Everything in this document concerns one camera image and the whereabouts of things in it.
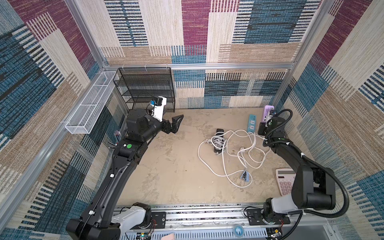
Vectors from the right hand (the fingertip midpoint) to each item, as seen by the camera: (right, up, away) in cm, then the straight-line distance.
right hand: (266, 126), depth 90 cm
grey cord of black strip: (-28, -10, +4) cm, 30 cm away
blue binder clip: (-14, -28, -5) cm, 32 cm away
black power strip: (-26, -5, +9) cm, 28 cm away
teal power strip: (-1, +2, +18) cm, 18 cm away
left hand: (-51, +6, -24) cm, 57 cm away
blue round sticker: (-22, -49, -19) cm, 57 cm away
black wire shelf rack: (-83, +28, +18) cm, 90 cm away
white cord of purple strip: (-20, -17, +6) cm, 27 cm away
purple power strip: (-1, +10, -4) cm, 11 cm away
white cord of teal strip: (-15, -19, +6) cm, 24 cm away
